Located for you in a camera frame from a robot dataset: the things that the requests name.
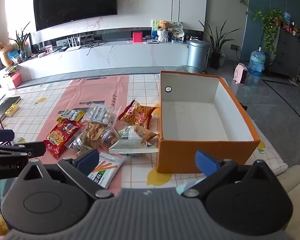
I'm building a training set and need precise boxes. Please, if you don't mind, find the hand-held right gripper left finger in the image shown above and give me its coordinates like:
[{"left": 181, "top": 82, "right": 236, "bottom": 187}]
[{"left": 15, "top": 149, "right": 114, "bottom": 198}]

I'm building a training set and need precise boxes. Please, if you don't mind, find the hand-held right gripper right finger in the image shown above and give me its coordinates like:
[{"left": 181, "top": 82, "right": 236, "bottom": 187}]
[{"left": 181, "top": 150, "right": 280, "bottom": 197}]

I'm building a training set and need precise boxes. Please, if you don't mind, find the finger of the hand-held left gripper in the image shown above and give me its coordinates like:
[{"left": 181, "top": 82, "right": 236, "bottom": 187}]
[
  {"left": 0, "top": 141, "right": 47, "bottom": 158},
  {"left": 0, "top": 129, "right": 15, "bottom": 145}
]

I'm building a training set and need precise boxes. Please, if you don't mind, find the orange cardboard box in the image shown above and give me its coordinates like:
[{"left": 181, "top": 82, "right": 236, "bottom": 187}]
[{"left": 156, "top": 71, "right": 261, "bottom": 174}]

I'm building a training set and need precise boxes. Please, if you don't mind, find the white green biscuit stick packet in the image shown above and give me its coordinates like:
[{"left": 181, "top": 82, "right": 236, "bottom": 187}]
[{"left": 86, "top": 152, "right": 125, "bottom": 189}]

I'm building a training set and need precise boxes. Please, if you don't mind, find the red snack packet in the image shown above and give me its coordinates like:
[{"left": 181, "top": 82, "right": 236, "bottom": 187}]
[{"left": 43, "top": 119, "right": 83, "bottom": 159}]

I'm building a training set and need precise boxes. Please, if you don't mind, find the clear bag of brown snacks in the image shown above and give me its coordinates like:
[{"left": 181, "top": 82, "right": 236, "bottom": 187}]
[{"left": 81, "top": 122, "right": 108, "bottom": 141}]

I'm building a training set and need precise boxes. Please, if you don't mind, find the clear small cake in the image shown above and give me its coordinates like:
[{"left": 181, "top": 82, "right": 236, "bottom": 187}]
[{"left": 99, "top": 127, "right": 121, "bottom": 151}]

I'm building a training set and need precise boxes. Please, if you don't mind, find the white snack bag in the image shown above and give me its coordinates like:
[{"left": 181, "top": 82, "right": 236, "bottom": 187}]
[{"left": 109, "top": 126, "right": 159, "bottom": 155}]

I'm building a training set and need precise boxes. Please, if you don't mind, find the yellow small box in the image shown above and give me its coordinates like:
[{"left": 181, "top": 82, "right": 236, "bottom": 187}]
[{"left": 4, "top": 104, "right": 21, "bottom": 117}]

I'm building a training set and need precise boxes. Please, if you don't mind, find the dark flat tray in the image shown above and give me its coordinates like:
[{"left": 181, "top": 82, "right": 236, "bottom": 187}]
[{"left": 0, "top": 96, "right": 22, "bottom": 112}]

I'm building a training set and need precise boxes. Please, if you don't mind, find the clear bag of white balls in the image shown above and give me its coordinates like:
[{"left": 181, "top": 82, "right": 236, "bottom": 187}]
[{"left": 84, "top": 106, "right": 116, "bottom": 126}]

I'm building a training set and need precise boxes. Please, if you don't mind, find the yellow white snack packet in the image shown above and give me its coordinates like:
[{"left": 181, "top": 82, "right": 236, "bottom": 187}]
[{"left": 57, "top": 109, "right": 85, "bottom": 122}]

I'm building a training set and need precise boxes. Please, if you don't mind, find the pink white printed tablecloth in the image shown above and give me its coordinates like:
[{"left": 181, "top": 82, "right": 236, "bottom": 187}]
[{"left": 0, "top": 74, "right": 288, "bottom": 188}]

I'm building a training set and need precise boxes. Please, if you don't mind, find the red storage box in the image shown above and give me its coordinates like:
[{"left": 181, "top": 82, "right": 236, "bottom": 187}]
[{"left": 3, "top": 72, "right": 23, "bottom": 89}]

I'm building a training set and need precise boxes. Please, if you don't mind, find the orange striped chip bag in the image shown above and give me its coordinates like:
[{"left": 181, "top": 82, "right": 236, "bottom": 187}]
[{"left": 118, "top": 99, "right": 158, "bottom": 130}]

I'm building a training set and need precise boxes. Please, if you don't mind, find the yellow vase with dried flowers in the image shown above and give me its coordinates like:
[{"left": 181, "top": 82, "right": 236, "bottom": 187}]
[{"left": 0, "top": 37, "right": 16, "bottom": 67}]

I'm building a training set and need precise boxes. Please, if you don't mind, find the orchid plant in glass vase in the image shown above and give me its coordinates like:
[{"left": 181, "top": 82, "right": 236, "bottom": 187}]
[{"left": 8, "top": 22, "right": 32, "bottom": 61}]

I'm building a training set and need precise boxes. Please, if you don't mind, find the pink space heater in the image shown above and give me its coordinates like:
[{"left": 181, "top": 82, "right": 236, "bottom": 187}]
[{"left": 233, "top": 63, "right": 249, "bottom": 84}]

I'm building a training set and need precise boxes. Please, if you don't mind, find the silver trash can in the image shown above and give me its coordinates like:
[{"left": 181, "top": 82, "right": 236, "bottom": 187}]
[{"left": 186, "top": 40, "right": 211, "bottom": 73}]

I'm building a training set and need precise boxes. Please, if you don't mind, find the white marble media console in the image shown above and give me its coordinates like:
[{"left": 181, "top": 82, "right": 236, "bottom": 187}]
[{"left": 17, "top": 41, "right": 191, "bottom": 81}]

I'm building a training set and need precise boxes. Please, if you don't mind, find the white router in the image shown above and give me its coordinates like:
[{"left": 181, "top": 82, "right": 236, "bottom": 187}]
[{"left": 66, "top": 35, "right": 82, "bottom": 52}]

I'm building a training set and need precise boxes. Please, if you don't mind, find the blue water jug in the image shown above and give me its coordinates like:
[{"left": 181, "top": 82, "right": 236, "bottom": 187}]
[{"left": 248, "top": 47, "right": 266, "bottom": 77}]

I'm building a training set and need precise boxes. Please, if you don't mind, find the tall leafy potted plant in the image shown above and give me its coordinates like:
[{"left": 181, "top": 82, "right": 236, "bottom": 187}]
[{"left": 199, "top": 19, "right": 241, "bottom": 70}]

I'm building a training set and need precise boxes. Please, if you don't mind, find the red cube box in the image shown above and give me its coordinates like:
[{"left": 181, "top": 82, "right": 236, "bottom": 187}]
[{"left": 132, "top": 31, "right": 144, "bottom": 43}]

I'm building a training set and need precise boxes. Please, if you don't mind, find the round paper fan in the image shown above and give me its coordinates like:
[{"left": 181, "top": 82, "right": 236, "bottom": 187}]
[{"left": 169, "top": 21, "right": 185, "bottom": 43}]

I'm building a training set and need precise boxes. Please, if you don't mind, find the grey drawer cabinet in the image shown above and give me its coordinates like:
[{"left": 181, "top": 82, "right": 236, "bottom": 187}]
[{"left": 269, "top": 27, "right": 300, "bottom": 78}]

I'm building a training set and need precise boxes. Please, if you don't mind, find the brown teddy bear bouquet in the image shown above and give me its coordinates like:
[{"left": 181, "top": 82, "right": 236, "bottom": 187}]
[{"left": 157, "top": 20, "right": 170, "bottom": 43}]

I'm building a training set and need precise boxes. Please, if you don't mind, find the trailing vine plant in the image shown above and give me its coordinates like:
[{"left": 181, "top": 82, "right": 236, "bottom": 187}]
[{"left": 252, "top": 8, "right": 286, "bottom": 53}]

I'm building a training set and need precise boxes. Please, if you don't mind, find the black wall television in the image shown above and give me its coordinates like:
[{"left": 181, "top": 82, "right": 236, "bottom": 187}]
[{"left": 33, "top": 0, "right": 118, "bottom": 32}]

